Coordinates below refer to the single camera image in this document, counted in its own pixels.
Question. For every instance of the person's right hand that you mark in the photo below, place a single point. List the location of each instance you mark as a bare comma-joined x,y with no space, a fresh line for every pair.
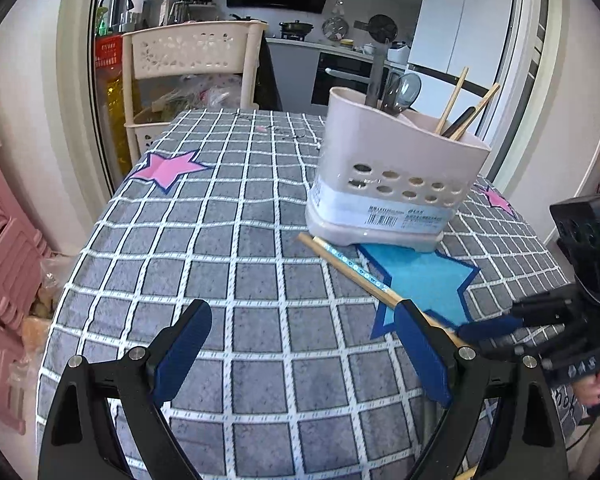
597,387

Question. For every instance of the black plastic utensil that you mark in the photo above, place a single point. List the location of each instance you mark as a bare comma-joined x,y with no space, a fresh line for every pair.
458,124

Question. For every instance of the black built-in oven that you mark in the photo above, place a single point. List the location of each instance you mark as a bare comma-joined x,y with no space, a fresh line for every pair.
340,77

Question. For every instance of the black cooking pot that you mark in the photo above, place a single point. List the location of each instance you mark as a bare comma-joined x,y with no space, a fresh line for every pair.
296,27

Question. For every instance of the white rice cooker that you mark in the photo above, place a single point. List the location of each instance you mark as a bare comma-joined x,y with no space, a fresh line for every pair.
398,52

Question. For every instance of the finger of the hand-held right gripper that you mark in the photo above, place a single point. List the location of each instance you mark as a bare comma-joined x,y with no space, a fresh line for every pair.
495,327
535,347

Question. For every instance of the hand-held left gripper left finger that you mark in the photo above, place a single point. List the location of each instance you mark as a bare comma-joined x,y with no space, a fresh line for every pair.
180,360

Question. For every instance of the white refrigerator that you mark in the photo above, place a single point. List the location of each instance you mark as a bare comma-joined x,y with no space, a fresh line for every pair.
460,15

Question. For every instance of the beige plastic utensil holder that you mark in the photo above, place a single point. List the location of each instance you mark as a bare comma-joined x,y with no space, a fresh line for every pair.
380,160

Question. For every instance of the round black pan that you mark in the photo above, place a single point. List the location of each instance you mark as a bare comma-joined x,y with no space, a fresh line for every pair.
382,28

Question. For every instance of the clear plastic floor bag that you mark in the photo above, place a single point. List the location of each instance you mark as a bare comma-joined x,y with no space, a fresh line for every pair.
45,300

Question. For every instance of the stack of pink plastic stools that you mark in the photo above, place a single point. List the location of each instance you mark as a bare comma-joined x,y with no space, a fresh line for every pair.
5,260

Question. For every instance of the dark grey plastic utensil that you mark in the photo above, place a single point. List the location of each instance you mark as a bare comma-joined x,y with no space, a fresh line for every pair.
376,80

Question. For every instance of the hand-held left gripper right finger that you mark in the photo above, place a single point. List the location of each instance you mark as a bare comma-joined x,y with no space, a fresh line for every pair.
425,355

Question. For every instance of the beige plastic storage cart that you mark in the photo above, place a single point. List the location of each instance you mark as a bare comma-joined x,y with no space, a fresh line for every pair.
190,50

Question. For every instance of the grey checked tablecloth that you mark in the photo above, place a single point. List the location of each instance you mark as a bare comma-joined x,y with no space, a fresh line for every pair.
220,260

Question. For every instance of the black wok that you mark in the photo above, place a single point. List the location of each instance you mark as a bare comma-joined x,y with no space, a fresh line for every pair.
241,17

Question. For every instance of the yellow cooking oil bottle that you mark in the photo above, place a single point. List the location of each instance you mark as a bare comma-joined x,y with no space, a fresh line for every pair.
112,95

